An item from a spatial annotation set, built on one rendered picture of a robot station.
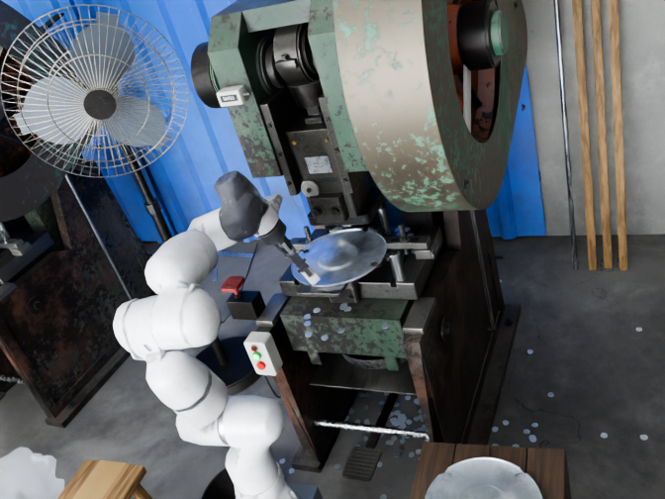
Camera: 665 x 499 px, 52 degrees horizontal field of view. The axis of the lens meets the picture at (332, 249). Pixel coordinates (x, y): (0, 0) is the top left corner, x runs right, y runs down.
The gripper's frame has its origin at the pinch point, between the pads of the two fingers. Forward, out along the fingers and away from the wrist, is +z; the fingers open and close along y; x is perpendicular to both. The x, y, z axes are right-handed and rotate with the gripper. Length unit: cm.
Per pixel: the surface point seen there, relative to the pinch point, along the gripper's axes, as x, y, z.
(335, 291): 2.3, 7.7, 4.9
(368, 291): 9.8, -0.3, 18.9
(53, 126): -31, -79, -56
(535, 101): 119, -68, 56
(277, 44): 33, -13, -51
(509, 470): 5, 53, 50
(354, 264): 11.5, 0.1, 7.9
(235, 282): -18.8, -23.3, 0.2
